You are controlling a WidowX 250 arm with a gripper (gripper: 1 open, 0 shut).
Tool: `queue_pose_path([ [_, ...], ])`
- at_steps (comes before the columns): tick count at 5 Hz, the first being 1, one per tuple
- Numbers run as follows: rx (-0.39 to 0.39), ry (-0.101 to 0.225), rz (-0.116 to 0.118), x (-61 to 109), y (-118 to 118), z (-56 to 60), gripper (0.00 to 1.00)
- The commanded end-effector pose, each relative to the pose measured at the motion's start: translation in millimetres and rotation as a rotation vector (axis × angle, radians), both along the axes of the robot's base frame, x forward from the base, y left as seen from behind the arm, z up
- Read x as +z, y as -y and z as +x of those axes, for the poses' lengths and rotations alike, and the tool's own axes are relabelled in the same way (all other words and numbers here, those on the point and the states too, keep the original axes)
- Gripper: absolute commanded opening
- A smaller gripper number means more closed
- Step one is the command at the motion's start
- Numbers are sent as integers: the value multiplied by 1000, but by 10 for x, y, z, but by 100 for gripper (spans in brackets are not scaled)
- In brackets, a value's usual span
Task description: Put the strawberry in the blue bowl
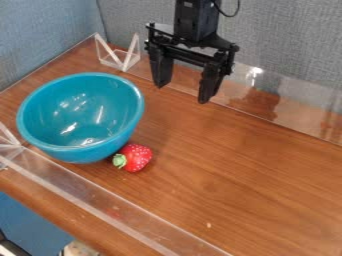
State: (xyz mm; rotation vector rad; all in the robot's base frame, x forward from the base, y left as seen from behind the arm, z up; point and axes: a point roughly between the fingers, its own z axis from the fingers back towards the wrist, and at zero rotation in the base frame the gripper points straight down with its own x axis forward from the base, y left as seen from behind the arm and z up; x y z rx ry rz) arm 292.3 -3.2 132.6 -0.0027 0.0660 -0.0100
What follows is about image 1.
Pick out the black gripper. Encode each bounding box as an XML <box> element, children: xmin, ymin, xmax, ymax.
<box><xmin>145</xmin><ymin>0</ymin><xmax>240</xmax><ymax>104</ymax></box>

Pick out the red toy strawberry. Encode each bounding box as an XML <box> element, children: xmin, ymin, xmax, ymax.
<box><xmin>112</xmin><ymin>144</ymin><xmax>152</xmax><ymax>172</ymax></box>

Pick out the blue bowl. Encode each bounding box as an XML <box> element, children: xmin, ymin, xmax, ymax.
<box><xmin>16</xmin><ymin>72</ymin><xmax>144</xmax><ymax>164</ymax></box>

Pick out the clear acrylic back barrier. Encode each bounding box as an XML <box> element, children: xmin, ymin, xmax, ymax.
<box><xmin>125</xmin><ymin>51</ymin><xmax>342</xmax><ymax>146</ymax></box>

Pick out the clear acrylic barrier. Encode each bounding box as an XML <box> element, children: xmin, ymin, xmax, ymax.
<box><xmin>125</xmin><ymin>51</ymin><xmax>342</xmax><ymax>146</ymax></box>
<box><xmin>0</xmin><ymin>122</ymin><xmax>232</xmax><ymax>256</ymax></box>

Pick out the clear acrylic front barrier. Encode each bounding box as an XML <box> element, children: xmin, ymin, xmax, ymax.
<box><xmin>0</xmin><ymin>122</ymin><xmax>232</xmax><ymax>256</ymax></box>

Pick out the clear acrylic corner bracket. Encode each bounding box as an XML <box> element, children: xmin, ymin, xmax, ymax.
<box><xmin>95</xmin><ymin>33</ymin><xmax>141</xmax><ymax>72</ymax></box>

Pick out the black cable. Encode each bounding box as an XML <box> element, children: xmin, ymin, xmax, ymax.
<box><xmin>210</xmin><ymin>0</ymin><xmax>242</xmax><ymax>18</ymax></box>

